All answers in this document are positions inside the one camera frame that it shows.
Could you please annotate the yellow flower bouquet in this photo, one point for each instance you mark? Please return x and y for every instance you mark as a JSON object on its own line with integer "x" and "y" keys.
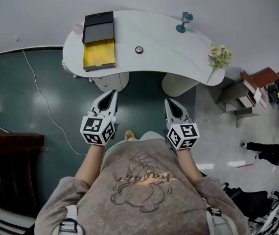
{"x": 219, "y": 55}

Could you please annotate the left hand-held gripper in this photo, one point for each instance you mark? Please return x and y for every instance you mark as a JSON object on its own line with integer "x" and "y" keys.
{"x": 94, "y": 128}

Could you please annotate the white object under table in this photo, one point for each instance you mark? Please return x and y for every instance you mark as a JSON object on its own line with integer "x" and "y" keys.
{"x": 65, "y": 65}

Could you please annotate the person's grey-brown printed sweatshirt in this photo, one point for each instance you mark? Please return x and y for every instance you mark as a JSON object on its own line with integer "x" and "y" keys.
{"x": 139, "y": 195}

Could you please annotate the black box with yellow drawer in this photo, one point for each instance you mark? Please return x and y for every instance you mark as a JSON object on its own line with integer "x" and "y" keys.
{"x": 99, "y": 45}

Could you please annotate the white rounded table cabinet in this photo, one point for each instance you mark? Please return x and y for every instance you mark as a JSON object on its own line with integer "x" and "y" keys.
{"x": 112, "y": 81}

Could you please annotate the person's tan shoe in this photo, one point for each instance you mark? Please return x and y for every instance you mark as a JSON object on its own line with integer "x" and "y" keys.
{"x": 129, "y": 135}

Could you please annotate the grey step shelf unit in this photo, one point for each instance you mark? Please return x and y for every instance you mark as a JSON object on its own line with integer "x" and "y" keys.
{"x": 237, "y": 99}

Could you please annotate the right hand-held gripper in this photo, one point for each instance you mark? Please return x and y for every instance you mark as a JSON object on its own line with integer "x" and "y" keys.
{"x": 183, "y": 136}

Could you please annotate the pink round jar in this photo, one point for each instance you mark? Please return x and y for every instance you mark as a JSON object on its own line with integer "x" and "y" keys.
{"x": 78, "y": 29}

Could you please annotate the round makeup compact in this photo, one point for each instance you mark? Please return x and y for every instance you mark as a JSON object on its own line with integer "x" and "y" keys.
{"x": 139, "y": 49}

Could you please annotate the person's right forearm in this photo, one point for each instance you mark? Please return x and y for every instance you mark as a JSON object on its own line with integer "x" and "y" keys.
{"x": 187, "y": 165}

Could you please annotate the white wall plug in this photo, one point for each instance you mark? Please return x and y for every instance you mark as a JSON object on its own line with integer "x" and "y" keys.
{"x": 16, "y": 38}

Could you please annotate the green lantern lamp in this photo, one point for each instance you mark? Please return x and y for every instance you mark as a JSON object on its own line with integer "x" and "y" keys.
{"x": 184, "y": 21}

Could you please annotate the dark wooden furniture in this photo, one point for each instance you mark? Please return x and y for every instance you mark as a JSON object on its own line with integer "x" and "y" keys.
{"x": 9, "y": 165}

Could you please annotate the white ribbed table pedestal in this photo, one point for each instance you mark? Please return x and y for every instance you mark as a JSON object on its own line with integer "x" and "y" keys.
{"x": 178, "y": 84}

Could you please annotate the red stick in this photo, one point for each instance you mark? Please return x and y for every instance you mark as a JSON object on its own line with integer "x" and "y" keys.
{"x": 244, "y": 165}

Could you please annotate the black office chair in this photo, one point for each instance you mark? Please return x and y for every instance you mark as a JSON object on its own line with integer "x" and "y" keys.
{"x": 249, "y": 201}

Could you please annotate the person's left forearm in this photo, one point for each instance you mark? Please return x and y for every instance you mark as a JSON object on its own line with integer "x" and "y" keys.
{"x": 90, "y": 163}

